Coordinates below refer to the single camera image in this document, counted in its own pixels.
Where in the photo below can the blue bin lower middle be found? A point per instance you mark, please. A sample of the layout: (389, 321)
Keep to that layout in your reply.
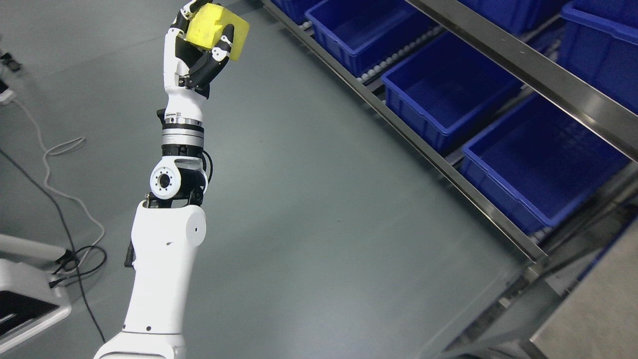
(447, 92)

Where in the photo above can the blue bin lower left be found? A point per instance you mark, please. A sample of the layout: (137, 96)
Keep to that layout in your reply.
(359, 34)

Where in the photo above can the steel shelf rack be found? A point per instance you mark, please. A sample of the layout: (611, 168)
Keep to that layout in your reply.
(503, 268)

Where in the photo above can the blue bin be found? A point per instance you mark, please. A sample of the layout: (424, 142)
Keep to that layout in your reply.
(359, 34)
(447, 92)
(537, 165)

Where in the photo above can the yellow foam block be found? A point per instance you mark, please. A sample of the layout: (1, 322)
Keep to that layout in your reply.
(208, 23)

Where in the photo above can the blue bin middle shelf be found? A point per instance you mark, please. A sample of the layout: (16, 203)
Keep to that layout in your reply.
(600, 46)

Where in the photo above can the white machine base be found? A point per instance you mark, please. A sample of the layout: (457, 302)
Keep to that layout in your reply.
(29, 304)

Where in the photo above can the stainless steel table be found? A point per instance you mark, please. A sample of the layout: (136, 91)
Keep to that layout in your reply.
(599, 319)

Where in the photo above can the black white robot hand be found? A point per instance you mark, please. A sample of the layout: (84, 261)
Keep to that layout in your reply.
(187, 70)

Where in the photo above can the blue bin lower right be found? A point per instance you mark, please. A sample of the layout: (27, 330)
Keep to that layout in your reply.
(537, 165)

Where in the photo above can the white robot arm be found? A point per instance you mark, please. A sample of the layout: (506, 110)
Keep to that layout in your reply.
(169, 226)

